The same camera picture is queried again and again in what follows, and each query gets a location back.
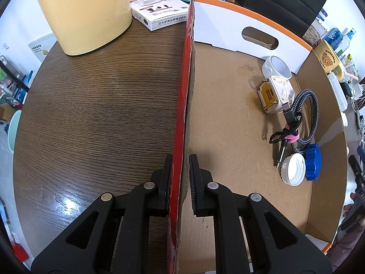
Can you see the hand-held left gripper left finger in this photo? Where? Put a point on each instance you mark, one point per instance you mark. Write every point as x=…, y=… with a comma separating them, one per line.
x=168, y=177

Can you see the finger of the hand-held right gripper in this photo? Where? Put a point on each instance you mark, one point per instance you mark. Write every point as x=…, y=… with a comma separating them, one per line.
x=356, y=168

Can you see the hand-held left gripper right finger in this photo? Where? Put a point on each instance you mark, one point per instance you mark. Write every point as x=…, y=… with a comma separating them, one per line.
x=195, y=177

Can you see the red cardboard box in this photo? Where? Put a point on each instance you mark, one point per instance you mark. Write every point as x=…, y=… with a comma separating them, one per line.
x=228, y=148

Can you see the blue notched lid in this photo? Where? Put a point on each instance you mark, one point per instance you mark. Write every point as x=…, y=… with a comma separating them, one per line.
x=313, y=162

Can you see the large grey-white ribbed lid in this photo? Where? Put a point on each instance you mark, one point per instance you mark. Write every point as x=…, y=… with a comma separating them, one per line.
x=292, y=171

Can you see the large translucent white bottle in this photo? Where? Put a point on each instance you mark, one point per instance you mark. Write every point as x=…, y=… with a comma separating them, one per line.
x=338, y=94

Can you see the white and yellow charger plug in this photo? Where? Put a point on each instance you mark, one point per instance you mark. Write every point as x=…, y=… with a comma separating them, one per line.
x=275, y=94

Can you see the small white lid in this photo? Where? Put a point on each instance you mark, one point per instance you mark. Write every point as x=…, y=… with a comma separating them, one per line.
x=276, y=67

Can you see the person's right hand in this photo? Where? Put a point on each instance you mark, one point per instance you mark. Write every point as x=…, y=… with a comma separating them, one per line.
x=348, y=209

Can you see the person's clothing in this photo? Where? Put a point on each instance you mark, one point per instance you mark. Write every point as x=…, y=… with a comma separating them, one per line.
x=348, y=242

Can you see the black pouch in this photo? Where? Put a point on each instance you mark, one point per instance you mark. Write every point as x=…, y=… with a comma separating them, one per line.
x=346, y=88

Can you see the yellow green snack packet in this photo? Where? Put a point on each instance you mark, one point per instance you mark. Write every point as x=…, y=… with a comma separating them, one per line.
x=351, y=62

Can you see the yellow bear mug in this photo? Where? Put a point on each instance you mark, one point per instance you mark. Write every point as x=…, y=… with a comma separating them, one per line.
x=329, y=60

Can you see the clear soda bottle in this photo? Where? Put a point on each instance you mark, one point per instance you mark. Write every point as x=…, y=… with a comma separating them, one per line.
x=346, y=41

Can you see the blue drink can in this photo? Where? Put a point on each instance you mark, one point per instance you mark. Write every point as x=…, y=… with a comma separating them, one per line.
x=333, y=35

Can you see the clear container with purple lid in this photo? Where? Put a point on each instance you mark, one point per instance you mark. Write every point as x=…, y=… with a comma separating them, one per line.
x=313, y=30

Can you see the mint green basin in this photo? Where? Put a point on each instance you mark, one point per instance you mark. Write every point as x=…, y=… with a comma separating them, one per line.
x=14, y=131

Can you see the red plastic object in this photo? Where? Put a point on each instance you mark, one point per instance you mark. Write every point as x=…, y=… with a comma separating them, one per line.
x=20, y=251

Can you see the white product box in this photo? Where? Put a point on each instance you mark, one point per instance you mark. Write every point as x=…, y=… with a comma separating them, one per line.
x=159, y=11

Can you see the cluttered storage rack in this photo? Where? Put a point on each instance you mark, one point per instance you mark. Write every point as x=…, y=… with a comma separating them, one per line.
x=14, y=82

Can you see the white labelled storage box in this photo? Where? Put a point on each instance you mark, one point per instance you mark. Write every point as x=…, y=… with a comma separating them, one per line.
x=41, y=47

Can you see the yellow thermos jug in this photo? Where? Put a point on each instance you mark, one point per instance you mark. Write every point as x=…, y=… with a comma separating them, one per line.
x=85, y=11

